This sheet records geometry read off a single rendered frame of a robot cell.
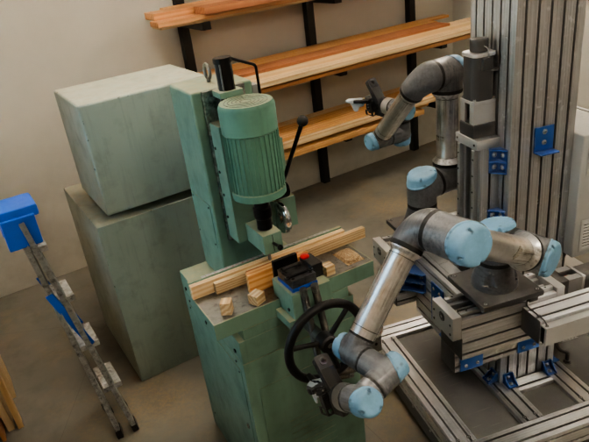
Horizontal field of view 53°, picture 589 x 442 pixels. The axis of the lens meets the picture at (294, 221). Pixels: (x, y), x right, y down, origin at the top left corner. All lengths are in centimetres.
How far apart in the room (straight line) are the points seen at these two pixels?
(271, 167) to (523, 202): 90
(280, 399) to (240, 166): 83
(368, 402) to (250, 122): 84
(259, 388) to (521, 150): 118
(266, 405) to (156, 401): 104
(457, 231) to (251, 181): 65
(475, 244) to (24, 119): 311
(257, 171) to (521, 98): 88
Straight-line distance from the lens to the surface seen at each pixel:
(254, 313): 191
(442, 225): 156
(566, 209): 234
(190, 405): 299
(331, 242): 214
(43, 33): 403
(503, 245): 172
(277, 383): 210
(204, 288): 200
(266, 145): 181
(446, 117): 237
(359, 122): 454
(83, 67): 410
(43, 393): 339
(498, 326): 213
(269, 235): 195
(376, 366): 158
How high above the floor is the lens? 196
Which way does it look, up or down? 26 degrees down
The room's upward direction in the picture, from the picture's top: 7 degrees counter-clockwise
